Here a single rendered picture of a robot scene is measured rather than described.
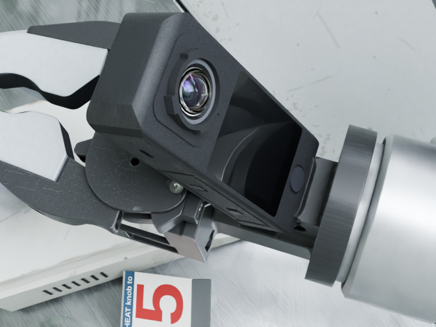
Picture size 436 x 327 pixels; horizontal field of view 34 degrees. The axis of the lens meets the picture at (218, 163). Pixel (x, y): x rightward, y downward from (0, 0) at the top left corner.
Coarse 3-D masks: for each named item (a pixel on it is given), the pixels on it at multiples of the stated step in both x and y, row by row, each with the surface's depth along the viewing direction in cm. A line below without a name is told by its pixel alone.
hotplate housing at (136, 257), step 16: (144, 224) 49; (224, 240) 53; (96, 256) 49; (112, 256) 49; (128, 256) 49; (144, 256) 50; (160, 256) 52; (176, 256) 53; (48, 272) 49; (64, 272) 49; (80, 272) 49; (96, 272) 50; (112, 272) 52; (0, 288) 49; (16, 288) 49; (32, 288) 49; (48, 288) 50; (64, 288) 52; (80, 288) 53; (0, 304) 50; (16, 304) 52; (32, 304) 54
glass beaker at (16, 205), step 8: (0, 96) 43; (0, 104) 43; (8, 104) 43; (8, 112) 43; (0, 184) 42; (0, 192) 43; (8, 192) 44; (0, 200) 45; (8, 200) 45; (16, 200) 45; (0, 208) 47; (8, 208) 47; (16, 208) 47; (24, 208) 47
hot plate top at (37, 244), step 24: (72, 120) 50; (72, 144) 50; (0, 216) 48; (24, 216) 48; (0, 240) 48; (24, 240) 48; (48, 240) 48; (72, 240) 47; (96, 240) 47; (120, 240) 47; (0, 264) 47; (24, 264) 47; (48, 264) 47
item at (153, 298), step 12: (144, 276) 52; (144, 288) 52; (156, 288) 52; (168, 288) 53; (180, 288) 54; (144, 300) 52; (156, 300) 52; (168, 300) 53; (180, 300) 54; (144, 312) 51; (156, 312) 52; (168, 312) 53; (180, 312) 53; (132, 324) 51; (144, 324) 51; (156, 324) 52; (168, 324) 52; (180, 324) 53
